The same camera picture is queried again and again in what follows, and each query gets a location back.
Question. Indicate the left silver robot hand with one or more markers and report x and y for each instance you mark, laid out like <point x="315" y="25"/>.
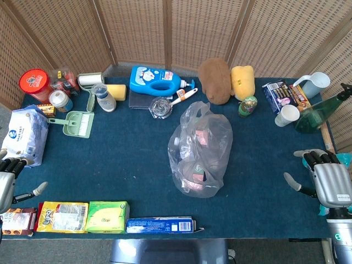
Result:
<point x="6" y="182"/>

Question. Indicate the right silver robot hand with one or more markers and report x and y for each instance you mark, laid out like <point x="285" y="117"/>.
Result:
<point x="330" y="184"/>

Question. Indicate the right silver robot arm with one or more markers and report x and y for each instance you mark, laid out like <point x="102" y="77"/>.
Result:
<point x="341" y="233"/>

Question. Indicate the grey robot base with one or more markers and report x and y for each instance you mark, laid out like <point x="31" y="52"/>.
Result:
<point x="170" y="251"/>

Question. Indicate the yellow snack packet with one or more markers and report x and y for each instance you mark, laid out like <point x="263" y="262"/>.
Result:
<point x="62" y="217"/>

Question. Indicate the clear plastic bag with items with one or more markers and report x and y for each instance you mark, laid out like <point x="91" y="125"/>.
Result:
<point x="200" y="154"/>

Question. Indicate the brown cookie box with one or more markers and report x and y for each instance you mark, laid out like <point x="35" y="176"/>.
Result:
<point x="17" y="221"/>

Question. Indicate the wooden ruler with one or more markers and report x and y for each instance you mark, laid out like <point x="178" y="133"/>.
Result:
<point x="327" y="137"/>

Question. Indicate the white blue tissue pack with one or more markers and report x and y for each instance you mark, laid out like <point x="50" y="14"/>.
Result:
<point x="26" y="134"/>

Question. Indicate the green spray bottle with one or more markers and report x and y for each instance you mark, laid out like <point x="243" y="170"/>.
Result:
<point x="319" y="112"/>

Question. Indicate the white paper cup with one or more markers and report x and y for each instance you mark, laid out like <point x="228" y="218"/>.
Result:
<point x="287" y="115"/>

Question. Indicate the small yellow brown box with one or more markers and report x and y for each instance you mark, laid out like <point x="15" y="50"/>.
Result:
<point x="47" y="110"/>

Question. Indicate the green dustpan with brush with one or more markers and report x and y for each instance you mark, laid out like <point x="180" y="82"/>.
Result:
<point x="75" y="123"/>

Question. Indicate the red orange snack packet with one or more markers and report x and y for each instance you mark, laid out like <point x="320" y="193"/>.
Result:
<point x="301" y="97"/>

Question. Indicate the small jar with white lid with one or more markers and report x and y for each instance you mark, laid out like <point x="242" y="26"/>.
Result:
<point x="60" y="101"/>

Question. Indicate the light blue plastic pitcher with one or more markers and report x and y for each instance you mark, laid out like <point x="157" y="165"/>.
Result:
<point x="314" y="83"/>

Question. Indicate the red cylindrical snack canister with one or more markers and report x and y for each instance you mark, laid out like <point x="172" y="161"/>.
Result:
<point x="37" y="85"/>

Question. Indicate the dark blue snack package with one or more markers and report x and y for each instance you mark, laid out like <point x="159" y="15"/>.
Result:
<point x="276" y="94"/>

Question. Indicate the green tissue box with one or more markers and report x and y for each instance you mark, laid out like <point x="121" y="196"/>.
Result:
<point x="107" y="217"/>

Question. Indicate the red and black snack packet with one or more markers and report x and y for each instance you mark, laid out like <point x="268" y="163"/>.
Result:
<point x="63" y="81"/>

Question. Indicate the white lint roller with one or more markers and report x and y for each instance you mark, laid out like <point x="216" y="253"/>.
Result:
<point x="90" y="88"/>

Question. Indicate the blue felt table mat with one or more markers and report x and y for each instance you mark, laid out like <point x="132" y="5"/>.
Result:
<point x="132" y="165"/>

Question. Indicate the clear bottle with blue cap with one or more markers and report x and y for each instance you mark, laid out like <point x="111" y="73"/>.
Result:
<point x="105" y="98"/>

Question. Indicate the yellow plush toy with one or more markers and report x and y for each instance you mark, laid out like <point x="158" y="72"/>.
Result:
<point x="243" y="81"/>

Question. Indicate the yellow sponge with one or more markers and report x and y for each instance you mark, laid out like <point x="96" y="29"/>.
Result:
<point x="117" y="92"/>

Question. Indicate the brown plush toy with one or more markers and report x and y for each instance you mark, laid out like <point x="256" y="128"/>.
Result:
<point x="215" y="81"/>

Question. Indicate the blue toothpaste box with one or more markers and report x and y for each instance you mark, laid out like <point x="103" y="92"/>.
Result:
<point x="162" y="225"/>

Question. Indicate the steel wool scrubber pack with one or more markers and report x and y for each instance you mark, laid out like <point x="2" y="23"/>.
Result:
<point x="160" y="107"/>

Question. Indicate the blue detergent pump bottle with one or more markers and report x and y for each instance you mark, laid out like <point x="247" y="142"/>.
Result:
<point x="154" y="79"/>

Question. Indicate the wicker folding screen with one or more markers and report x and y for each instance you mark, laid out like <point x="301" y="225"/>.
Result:
<point x="176" y="30"/>

